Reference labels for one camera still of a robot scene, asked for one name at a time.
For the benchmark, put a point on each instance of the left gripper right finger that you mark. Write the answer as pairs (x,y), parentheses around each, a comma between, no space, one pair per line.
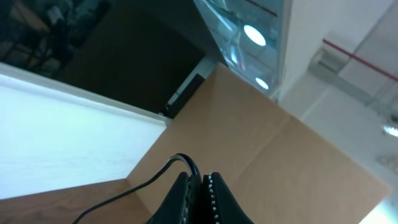
(219,206)

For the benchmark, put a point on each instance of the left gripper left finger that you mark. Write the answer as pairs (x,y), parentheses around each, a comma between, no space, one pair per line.
(171,210)

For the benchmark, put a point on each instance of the cardboard box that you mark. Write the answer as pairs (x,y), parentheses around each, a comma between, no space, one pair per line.
(278,169)

